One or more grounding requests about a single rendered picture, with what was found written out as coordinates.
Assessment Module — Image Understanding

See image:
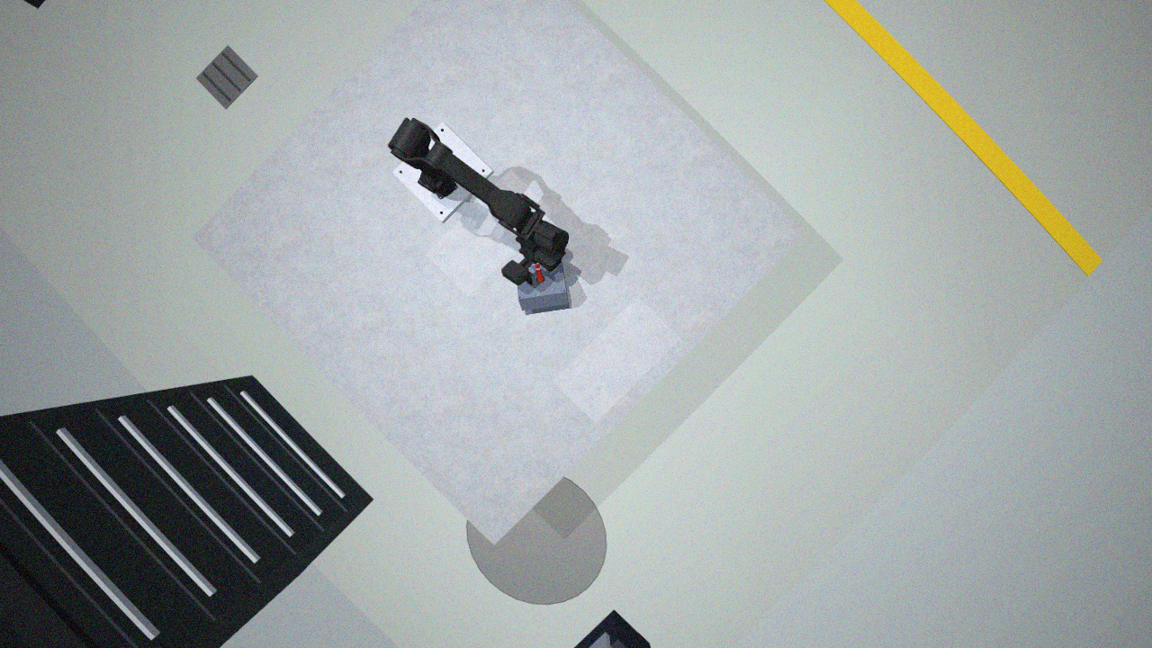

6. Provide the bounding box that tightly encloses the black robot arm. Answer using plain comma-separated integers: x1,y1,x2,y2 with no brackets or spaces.
388,116,569,272

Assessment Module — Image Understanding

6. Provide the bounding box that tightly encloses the grey-blue square panel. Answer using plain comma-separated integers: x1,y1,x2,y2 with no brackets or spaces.
517,261,570,314

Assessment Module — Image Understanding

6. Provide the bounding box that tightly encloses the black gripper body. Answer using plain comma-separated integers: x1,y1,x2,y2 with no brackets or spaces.
501,238,540,285

